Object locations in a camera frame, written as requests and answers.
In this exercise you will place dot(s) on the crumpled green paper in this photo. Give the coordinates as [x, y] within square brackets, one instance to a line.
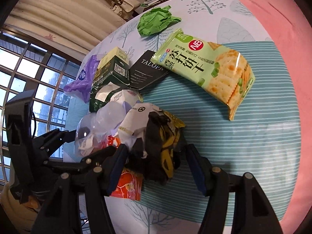
[156, 20]

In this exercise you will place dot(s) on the orange red snack packet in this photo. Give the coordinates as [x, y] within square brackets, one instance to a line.
[129, 185]

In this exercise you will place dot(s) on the black yellow snack wrapper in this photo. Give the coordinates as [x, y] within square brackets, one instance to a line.
[153, 137]

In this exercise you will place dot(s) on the metal window security grille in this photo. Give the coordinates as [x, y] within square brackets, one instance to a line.
[29, 64]

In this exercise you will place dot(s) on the green cracker packet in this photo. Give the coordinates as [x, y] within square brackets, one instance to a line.
[222, 72]

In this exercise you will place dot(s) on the white purple carton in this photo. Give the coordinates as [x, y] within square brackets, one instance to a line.
[127, 98]

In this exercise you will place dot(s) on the black Talopn card box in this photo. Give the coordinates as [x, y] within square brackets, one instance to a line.
[144, 72]

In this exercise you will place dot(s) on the white tree-print bed sheet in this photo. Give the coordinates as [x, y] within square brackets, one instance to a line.
[264, 138]

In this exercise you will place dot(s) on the clear plastic bottle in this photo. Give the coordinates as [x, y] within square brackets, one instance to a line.
[94, 128]

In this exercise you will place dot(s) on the green and yellow carton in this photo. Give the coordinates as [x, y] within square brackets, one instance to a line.
[111, 76]

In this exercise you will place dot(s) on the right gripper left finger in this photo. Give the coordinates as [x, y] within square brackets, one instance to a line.
[101, 181]

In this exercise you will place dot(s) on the purple plastic bag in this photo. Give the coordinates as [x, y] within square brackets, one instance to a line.
[81, 87]

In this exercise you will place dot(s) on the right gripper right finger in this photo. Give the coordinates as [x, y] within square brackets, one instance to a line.
[213, 183]

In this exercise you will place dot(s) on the cream pleated curtain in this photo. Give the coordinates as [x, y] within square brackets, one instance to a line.
[76, 24]

